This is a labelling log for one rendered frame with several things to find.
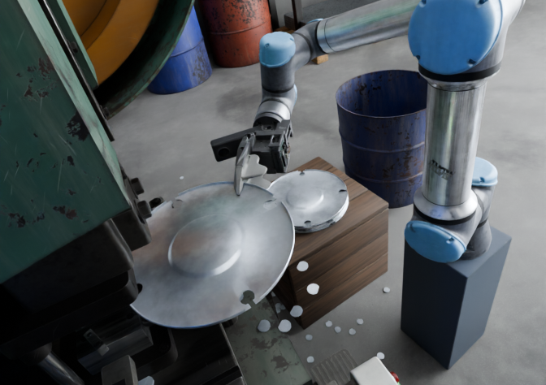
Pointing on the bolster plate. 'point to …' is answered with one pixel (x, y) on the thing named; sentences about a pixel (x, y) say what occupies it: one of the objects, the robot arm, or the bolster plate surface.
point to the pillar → (59, 370)
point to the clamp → (120, 372)
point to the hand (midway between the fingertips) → (236, 191)
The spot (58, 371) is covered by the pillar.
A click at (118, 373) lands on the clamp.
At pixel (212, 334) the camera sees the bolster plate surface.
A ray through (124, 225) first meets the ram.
